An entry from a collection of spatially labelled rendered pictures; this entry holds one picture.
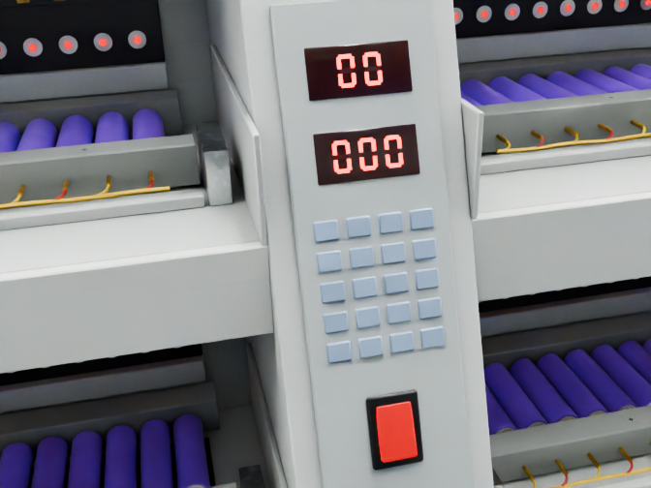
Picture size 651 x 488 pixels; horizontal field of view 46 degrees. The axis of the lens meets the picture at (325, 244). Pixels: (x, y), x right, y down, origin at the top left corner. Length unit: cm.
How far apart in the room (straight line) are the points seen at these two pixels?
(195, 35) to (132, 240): 22
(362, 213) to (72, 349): 14
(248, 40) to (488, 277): 16
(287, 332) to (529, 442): 19
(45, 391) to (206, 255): 22
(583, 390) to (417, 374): 19
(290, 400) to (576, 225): 16
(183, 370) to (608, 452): 27
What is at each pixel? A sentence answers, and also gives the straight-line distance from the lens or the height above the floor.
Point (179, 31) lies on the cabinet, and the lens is 53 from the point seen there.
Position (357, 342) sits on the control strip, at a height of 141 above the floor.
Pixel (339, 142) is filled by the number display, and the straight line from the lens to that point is 33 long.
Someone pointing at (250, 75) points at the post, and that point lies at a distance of 33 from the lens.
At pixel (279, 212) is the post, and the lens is 33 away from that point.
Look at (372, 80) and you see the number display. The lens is 33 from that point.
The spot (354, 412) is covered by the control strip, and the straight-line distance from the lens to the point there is 35.
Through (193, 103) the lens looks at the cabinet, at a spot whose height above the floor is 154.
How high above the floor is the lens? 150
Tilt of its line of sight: 7 degrees down
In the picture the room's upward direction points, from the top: 6 degrees counter-clockwise
